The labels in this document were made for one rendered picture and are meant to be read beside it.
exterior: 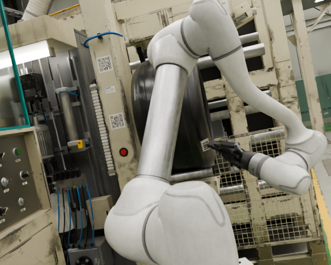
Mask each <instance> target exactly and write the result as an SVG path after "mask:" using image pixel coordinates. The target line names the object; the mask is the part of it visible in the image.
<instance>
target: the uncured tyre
mask: <svg viewBox="0 0 331 265"><path fill-rule="evenodd" d="M155 77H156V72H155V69H154V67H153V66H152V65H151V63H150V62H149V60H146V61H144V62H143V63H141V64H139V66H138V67H137V69H136V71H135V72H134V74H133V76H132V80H131V102H132V111H133V117H134V120H135V126H136V130H137V134H138V138H139V141H140V145H141V146H142V141H143V136H144V131H145V127H146V122H147V117H148V112H149V107H150V102H151V96H152V91H153V86H154V81H155ZM207 138H209V141H211V140H213V141H214V134H213V128H212V122H211V117H210V111H209V106H208V101H207V98H206V93H205V89H204V84H203V80H202V76H201V72H200V69H199V67H198V64H197V63H196V65H195V66H194V68H193V70H192V72H191V74H190V75H189V76H188V77H187V78H186V82H185V89H184V95H183V102H182V108H181V115H180V121H179V128H178V134H177V140H176V145H175V151H174V158H173V164H172V171H171V173H175V172H181V171H187V170H192V169H199V168H205V167H209V166H210V165H211V164H212V163H213V161H214V160H215V150H214V149H209V150H207V151H205V152H203V150H202V146H201V143H200V142H201V141H203V140H205V139H207Z"/></svg>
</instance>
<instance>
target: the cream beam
mask: <svg viewBox="0 0 331 265"><path fill-rule="evenodd" d="M193 1H194V0H193ZM193 1H189V2H185V3H182V4H178V5H174V6H170V7H166V8H163V9H159V10H156V11H152V12H148V13H144V14H141V15H137V16H133V17H129V18H125V19H124V21H125V26H126V31H127V36H128V41H129V44H130V45H132V46H133V45H136V44H140V43H143V44H144V46H143V49H147V48H148V45H149V43H150V41H151V40H152V38H153V37H154V36H155V34H156V33H158V32H159V31H161V30H162V29H164V28H165V27H167V26H168V25H170V24H172V23H174V22H176V21H178V20H180V19H183V18H186V17H187V16H189V15H190V14H189V8H190V6H191V4H192V3H193ZM228 3H229V8H230V14H229V15H230V17H231V19H232V21H233V22H234V21H235V13H234V8H233V3H232V0H228Z"/></svg>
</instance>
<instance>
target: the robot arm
mask: <svg viewBox="0 0 331 265"><path fill-rule="evenodd" d="M189 14H190V15H189V16H187V17H186V18H183V19H180V20H178V21H176V22H174V23H172V24H170V25H168V26H167V27H165V28H164V29H162V30H161V31H159V32H158V33H156V34H155V36H154V37H153V38H152V40H151V41H150V43H149V45H148V48H147V57H148V60H149V62H150V63H151V65H152V66H153V67H154V69H155V72H156V77H155V81H154V86H153V91H152V96H151V102H150V107H149V112H148V117H147V122H146V127H145V131H144V136H143V141H142V146H141V152H140V157H139V162H138V167H137V172H136V177H135V178H134V179H132V180H131V181H129V182H128V183H127V184H126V185H125V186H124V189H123V191H122V193H121V195H120V197H119V199H118V201H117V203H116V204H115V206H113V207H112V208H111V210H110V211H109V213H108V215H107V218H106V221H105V227H104V232H105V237H106V240H107V242H108V243H109V245H110V246H111V247H112V248H113V249H114V251H115V252H117V253H118V254H120V255H121V256H123V257H124V258H126V259H129V260H132V261H135V262H139V263H144V264H152V265H239V257H238V252H237V246H236V242H235V236H234V233H233V229H232V225H231V222H230V218H229V215H228V212H227V210H226V208H225V205H224V204H223V202H222V200H221V198H220V197H219V195H218V194H217V193H216V191H215V190H214V189H213V188H212V187H211V186H209V185H208V184H206V183H205V182H202V181H186V182H181V183H178V184H175V185H173V186H171V185H170V184H169V183H170V177H171V171H172V164H173V158H174V151H175V145H176V140H177V134H178V128H179V121H180V115H181V108H182V102H183V95H184V89H185V82H186V78H187V77H188V76H189V75H190V74H191V72H192V70H193V68H194V66H195V65H196V63H197V61H198V59H199V57H200V56H202V55H206V54H209V55H210V57H211V59H212V60H213V62H214V63H215V65H216V66H217V68H218V69H219V70H220V72H221V73H222V75H223V76H224V78H225V79H226V81H227V82H228V83H229V85H230V86H231V88H232V89H233V91H234V92H235V93H236V94H237V95H238V96H239V97H240V98H241V99H242V100H243V101H244V102H245V103H247V104H248V105H250V106H251V107H253V108H255V109H257V110H259V111H261V112H263V113H265V114H267V115H268V116H270V117H272V118H274V119H276V120H278V121H280V122H281V123H282V124H283V125H284V126H285V128H286V130H287V137H286V138H285V152H284V153H283V154H281V155H279V156H277V157H275V158H272V157H270V156H267V155H264V154H262V153H255V152H252V151H245V150H244V149H242V148H240V146H239V145H240V143H239V142H236V143H234V142H228V141H222V142H221V143H218V142H215V141H213V140H211V141H210V142H209V143H207V146H208V147H210V148H212V149H214V150H216V151H218V152H219V155H220V154H222V158H224V159H225V160H227V161H228V162H230V163H231V164H233V165H234V166H235V167H237V168H238V169H239V170H241V169H242V168H243V169H245V170H247V171H248V172H249V173H250V174H251V175H253V176H255V177H257V178H259V179H260V180H263V181H265V182H266V183H267V184H268V185H269V186H271V187H273V188H275V189H277V190H279V191H282V192H285V193H288V194H291V195H297V196H300V195H302V194H304V193H305V192H306V191H307V190H308V189H309V187H310V185H311V182H312V179H311V177H310V175H309V173H308V172H307V171H308V170H310V169H311V168H312V167H314V166H315V165H316V164H317V163H318V161H319V160H320V159H321V158H322V156H323V155H324V153H325V151H326V149H327V139H326V137H325V135H324V134H323V133H321V132H320V131H317V130H311V129H307V128H306V127H305V126H304V125H303V123H302V122H301V120H300V119H299V118H298V117H297V115H296V114H295V113H294V112H292V111H291V110H290V109H288V108H287V107H285V106H284V105H282V104H281V103H279V102H278V101H276V100H275V99H273V98H272V97H270V96H269V95H267V94H265V93H264V92H262V91H261V90H259V89H258V88H257V87H256V86H255V85H254V84H253V82H252V81H251V79H250V76H249V73H248V70H247V66H246V62H245V58H244V53H243V47H242V45H241V41H240V38H239V35H238V32H237V29H236V27H235V25H234V23H233V21H232V19H231V17H230V15H229V13H228V12H227V10H226V9H225V7H224V6H223V5H222V4H221V2H220V1H219V0H194V1H193V3H192V4H191V6H190V8H189Z"/></svg>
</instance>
